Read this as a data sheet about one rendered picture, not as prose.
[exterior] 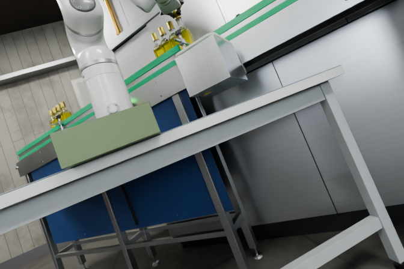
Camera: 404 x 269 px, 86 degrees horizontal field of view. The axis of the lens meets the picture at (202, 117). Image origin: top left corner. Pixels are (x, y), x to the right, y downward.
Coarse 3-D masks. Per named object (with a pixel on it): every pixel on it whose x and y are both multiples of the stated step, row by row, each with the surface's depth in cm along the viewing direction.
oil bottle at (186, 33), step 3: (180, 27) 113; (183, 27) 112; (180, 30) 112; (183, 30) 111; (186, 30) 111; (183, 33) 111; (186, 33) 111; (189, 33) 113; (183, 36) 112; (186, 36) 111; (189, 36) 112; (186, 39) 111; (189, 39) 111; (192, 39) 114; (186, 42) 111; (189, 42) 111; (192, 42) 112; (186, 45) 111
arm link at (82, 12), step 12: (60, 0) 64; (72, 0) 63; (84, 0) 64; (96, 0) 67; (72, 12) 64; (84, 12) 64; (96, 12) 66; (72, 24) 66; (84, 24) 66; (96, 24) 68
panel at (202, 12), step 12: (192, 0) 123; (204, 0) 120; (216, 0) 117; (180, 12) 127; (192, 12) 124; (204, 12) 121; (216, 12) 118; (156, 24) 135; (192, 24) 125; (204, 24) 121; (216, 24) 118; (168, 36) 133; (192, 36) 125
